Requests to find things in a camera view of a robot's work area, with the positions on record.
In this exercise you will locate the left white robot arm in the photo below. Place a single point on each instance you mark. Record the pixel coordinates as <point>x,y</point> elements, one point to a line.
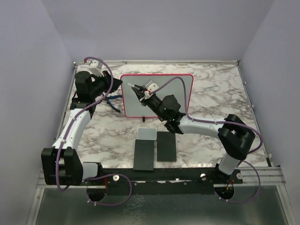
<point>61,164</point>

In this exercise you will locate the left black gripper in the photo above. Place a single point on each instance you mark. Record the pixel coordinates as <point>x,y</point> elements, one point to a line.
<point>107,78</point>

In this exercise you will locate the right black foam pad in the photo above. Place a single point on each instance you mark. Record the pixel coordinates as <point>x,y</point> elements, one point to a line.
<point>166,147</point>

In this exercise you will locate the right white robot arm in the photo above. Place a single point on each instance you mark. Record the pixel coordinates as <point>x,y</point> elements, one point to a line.
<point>234,135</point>

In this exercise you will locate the pink framed whiteboard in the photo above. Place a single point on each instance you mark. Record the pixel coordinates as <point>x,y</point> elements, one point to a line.
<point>132,106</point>

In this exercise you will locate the white grey eraser block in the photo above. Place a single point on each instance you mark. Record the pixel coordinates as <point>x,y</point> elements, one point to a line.
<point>145,133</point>

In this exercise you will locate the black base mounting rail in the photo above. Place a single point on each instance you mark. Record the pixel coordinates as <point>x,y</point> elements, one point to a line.
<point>168,181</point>

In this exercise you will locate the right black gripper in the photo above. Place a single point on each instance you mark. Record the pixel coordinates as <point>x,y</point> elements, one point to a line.
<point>140,96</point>

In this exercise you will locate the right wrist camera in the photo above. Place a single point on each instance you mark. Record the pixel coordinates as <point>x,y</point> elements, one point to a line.
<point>149,86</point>

